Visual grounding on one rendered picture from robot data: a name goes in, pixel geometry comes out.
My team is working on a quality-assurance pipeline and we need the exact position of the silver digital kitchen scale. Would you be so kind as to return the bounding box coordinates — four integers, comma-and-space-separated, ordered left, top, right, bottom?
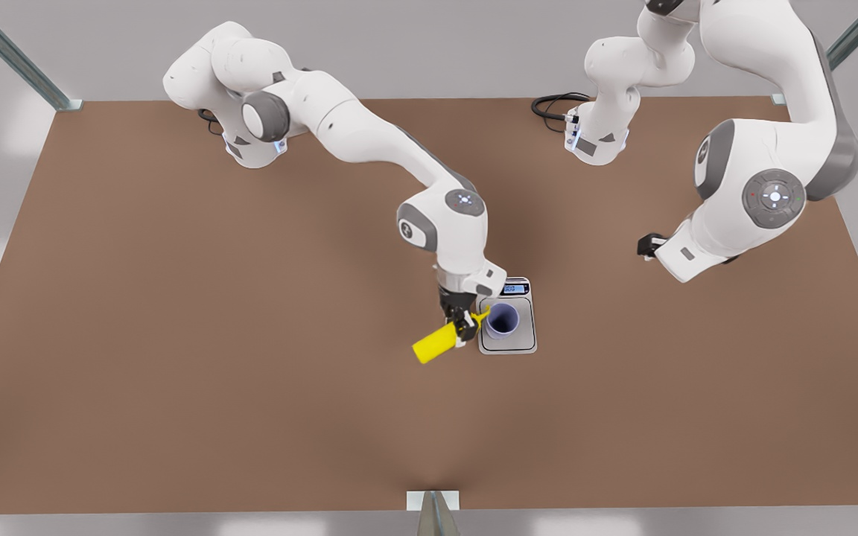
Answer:
477, 277, 538, 355

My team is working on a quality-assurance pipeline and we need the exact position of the yellow sauce bottle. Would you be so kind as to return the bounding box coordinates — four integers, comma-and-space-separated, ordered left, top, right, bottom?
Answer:
412, 308, 491, 365

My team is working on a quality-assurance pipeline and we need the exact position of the silver frame post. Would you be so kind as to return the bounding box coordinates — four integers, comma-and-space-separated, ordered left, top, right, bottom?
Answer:
407, 491, 460, 536
770, 0, 858, 106
0, 0, 83, 112

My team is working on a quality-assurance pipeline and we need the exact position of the purple cup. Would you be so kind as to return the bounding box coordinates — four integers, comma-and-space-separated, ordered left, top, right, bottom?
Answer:
485, 302, 521, 340

